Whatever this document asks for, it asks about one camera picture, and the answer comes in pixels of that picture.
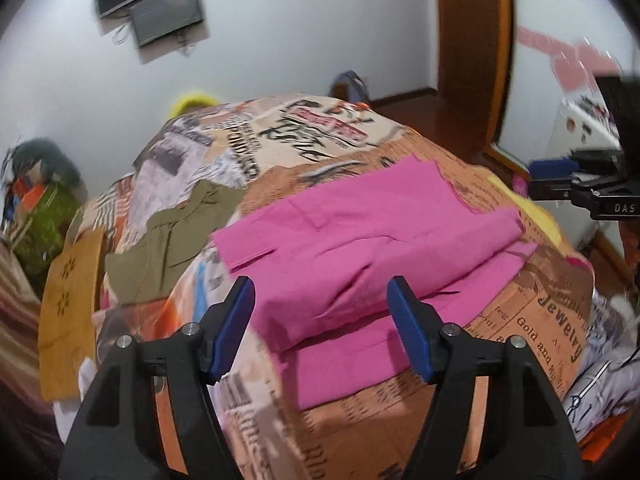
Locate green patterned bag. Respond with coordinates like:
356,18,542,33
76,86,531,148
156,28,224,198
12,185,81,273

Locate pink gold striped curtain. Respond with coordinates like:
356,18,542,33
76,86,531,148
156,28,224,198
0,240,46,411

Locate white wardrobe with pink decals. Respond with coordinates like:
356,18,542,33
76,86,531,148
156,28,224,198
497,0,640,261

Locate yellow foam tube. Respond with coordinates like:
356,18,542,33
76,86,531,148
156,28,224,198
170,91,218,118

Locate yellow cloth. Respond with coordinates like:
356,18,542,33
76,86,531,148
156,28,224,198
487,172,561,241

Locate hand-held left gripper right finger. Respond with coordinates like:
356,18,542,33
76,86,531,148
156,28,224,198
386,275,586,480

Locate olive green garment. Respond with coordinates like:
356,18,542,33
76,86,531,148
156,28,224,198
105,180,248,306

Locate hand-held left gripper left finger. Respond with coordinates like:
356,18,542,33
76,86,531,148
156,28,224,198
59,276,257,480

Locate white blue-lined quilt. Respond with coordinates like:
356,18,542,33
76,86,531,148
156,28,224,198
562,295,640,441

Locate orange cloth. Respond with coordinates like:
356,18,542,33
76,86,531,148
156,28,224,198
580,410,640,461

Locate blue grey backpack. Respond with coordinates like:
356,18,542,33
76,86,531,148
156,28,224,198
330,71,371,107

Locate pink pants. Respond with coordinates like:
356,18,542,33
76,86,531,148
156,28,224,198
210,155,538,411

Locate small black wall monitor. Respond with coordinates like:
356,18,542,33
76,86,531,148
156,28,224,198
131,0,205,48

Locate bamboo lap desk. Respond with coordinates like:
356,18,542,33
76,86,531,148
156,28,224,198
37,227,108,403

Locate white crumpled cloth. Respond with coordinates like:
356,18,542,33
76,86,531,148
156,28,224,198
52,355,101,443

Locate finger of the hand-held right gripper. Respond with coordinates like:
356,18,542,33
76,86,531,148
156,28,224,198
527,178,598,204
529,158,581,181

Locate newspaper print blanket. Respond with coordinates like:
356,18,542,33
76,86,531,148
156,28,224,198
65,92,596,480

